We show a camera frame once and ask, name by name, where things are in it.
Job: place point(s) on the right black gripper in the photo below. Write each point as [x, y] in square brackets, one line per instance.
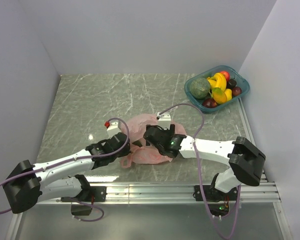
[171, 132]

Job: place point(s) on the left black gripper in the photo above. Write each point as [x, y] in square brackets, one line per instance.
[126, 151]

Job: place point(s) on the pink plastic bag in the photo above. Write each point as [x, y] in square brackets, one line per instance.
[140, 153]

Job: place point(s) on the dark red apple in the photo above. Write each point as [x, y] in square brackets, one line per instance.
[209, 103]

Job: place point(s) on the yellow orange mango with leaf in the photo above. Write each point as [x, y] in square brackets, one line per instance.
[219, 95]

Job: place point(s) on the yellow banana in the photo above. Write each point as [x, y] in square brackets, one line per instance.
[218, 80]

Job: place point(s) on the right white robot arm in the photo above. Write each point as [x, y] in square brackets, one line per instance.
[244, 160]

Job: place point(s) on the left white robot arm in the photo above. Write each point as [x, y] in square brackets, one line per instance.
[29, 184]

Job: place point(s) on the green netted melon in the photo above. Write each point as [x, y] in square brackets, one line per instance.
[199, 88]

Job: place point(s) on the dark red plum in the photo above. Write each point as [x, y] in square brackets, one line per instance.
[236, 91]

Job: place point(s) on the dark purple mangosteen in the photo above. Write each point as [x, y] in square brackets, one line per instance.
[231, 83]

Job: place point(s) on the red apple in tray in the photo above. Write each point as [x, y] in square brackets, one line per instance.
[226, 75]

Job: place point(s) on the teal plastic tray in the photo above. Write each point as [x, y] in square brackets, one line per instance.
[241, 82]

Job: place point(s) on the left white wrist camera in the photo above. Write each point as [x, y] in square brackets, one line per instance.
[112, 128]

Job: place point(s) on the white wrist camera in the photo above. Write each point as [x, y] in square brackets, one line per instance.
[112, 128]
[163, 120]

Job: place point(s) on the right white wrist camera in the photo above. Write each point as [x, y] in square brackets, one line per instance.
[163, 120]

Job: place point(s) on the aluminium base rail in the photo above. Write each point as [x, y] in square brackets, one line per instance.
[157, 211]

